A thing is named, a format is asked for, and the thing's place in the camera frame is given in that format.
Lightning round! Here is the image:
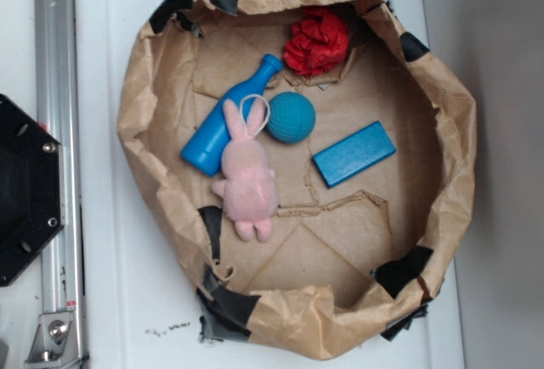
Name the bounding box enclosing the pink plush bunny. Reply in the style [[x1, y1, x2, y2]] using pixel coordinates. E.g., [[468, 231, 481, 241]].
[[212, 96, 279, 242]]

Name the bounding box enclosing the aluminium frame rail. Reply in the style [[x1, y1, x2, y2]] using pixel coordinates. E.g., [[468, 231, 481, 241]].
[[35, 0, 89, 368]]

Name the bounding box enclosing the blue golf ball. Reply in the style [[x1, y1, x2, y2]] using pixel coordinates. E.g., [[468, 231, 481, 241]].
[[267, 92, 316, 144]]

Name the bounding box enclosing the metal corner bracket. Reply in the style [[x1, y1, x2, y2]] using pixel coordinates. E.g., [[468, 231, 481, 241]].
[[24, 311, 81, 368]]

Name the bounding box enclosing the brown paper bag bin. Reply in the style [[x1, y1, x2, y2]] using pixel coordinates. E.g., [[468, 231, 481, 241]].
[[117, 0, 477, 360]]

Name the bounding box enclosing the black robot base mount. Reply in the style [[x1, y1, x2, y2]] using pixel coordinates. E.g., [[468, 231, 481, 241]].
[[1, 94, 63, 287]]

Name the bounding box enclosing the blue plastic bottle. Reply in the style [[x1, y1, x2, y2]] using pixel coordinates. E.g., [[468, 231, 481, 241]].
[[180, 54, 283, 177]]

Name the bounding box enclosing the red crumpled paper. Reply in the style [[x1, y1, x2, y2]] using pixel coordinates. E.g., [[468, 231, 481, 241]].
[[283, 7, 349, 77]]

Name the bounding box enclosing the blue wooden block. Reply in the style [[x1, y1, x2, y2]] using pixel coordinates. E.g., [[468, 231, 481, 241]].
[[312, 122, 396, 188]]

